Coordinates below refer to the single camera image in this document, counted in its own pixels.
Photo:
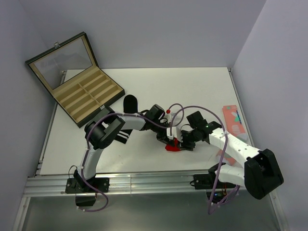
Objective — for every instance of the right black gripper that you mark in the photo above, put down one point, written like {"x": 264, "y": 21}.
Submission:
{"x": 184, "y": 145}

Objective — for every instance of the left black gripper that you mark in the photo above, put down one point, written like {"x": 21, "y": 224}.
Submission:
{"x": 163, "y": 136}

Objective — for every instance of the red santa sock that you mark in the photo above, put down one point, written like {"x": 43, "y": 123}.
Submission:
{"x": 173, "y": 146}

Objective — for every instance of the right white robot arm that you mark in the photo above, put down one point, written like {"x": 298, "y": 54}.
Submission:
{"x": 258, "y": 170}

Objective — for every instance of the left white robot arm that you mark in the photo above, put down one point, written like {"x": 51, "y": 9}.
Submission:
{"x": 101, "y": 131}

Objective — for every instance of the black striped sock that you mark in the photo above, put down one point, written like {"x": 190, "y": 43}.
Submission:
{"x": 130, "y": 106}

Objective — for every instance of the pink patterned sock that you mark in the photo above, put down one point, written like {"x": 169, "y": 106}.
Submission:
{"x": 234, "y": 127}

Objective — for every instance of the black compartment display box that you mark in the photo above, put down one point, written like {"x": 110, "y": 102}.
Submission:
{"x": 71, "y": 74}

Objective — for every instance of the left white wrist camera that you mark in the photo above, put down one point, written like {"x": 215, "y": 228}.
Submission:
{"x": 170, "y": 115}

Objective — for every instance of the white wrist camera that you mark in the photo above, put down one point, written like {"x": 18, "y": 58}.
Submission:
{"x": 170, "y": 115}
{"x": 174, "y": 133}

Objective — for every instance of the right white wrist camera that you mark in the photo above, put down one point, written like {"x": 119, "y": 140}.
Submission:
{"x": 174, "y": 133}

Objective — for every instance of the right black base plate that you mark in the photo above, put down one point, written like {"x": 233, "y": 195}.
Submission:
{"x": 203, "y": 181}

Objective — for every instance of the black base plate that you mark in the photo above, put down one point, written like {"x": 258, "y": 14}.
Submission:
{"x": 203, "y": 181}
{"x": 74, "y": 186}

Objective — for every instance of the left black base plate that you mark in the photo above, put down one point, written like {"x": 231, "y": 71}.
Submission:
{"x": 74, "y": 186}

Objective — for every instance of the small black box under rail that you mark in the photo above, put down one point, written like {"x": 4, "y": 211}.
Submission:
{"x": 85, "y": 201}

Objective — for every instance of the aluminium table frame rail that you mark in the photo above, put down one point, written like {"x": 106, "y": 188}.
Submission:
{"x": 120, "y": 183}

